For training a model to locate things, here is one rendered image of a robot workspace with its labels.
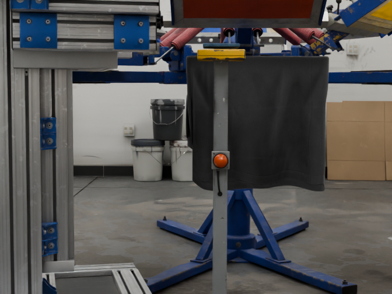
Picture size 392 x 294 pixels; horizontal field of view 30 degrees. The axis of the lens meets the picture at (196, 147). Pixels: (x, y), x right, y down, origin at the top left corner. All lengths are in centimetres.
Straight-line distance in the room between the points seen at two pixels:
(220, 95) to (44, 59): 48
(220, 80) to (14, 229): 69
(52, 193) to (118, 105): 494
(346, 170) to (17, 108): 521
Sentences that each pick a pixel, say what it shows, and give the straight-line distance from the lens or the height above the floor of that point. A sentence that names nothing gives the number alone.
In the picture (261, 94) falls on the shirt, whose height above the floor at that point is 83.
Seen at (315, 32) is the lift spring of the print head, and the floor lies 111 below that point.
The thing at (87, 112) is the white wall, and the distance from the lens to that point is 704.
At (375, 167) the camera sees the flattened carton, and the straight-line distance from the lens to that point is 700.
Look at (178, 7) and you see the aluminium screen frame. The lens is 294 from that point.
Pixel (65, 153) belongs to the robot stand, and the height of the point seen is 67.
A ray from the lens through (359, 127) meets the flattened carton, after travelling 702.
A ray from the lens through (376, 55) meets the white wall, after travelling 713.
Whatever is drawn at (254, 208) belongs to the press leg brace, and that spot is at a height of 27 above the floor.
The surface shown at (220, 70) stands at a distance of 202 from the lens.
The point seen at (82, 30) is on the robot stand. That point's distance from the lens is 187.
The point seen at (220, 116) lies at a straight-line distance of 202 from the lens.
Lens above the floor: 85
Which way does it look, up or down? 5 degrees down
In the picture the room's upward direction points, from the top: straight up
